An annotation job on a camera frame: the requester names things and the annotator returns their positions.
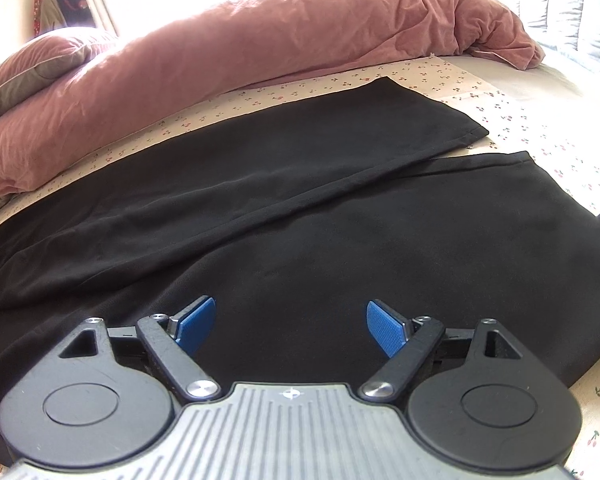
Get cherry print bed sheet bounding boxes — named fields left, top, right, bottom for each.
left=0, top=58, right=600, bottom=479

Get black pants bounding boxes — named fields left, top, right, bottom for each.
left=0, top=78, right=600, bottom=462

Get pink duvet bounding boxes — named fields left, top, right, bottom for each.
left=0, top=0, right=544, bottom=201

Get pink grey pillow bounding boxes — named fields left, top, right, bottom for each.
left=0, top=27, right=116, bottom=117

